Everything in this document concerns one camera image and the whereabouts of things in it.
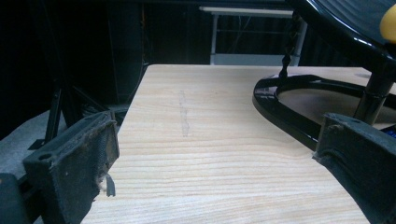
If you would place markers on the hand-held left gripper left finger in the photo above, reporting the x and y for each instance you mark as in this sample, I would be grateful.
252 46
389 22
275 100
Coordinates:
71 174

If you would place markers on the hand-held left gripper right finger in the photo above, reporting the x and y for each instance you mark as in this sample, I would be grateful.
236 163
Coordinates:
364 165

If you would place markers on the black wavy two-tier tray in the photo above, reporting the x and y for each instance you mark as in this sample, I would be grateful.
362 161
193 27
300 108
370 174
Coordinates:
280 109

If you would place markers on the black tripod stand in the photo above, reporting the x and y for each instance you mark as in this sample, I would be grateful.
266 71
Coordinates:
53 118

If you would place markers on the dark equipment tower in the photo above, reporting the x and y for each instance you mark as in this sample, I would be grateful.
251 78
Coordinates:
124 46

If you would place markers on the white metal stand frame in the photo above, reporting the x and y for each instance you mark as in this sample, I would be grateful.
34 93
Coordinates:
249 12

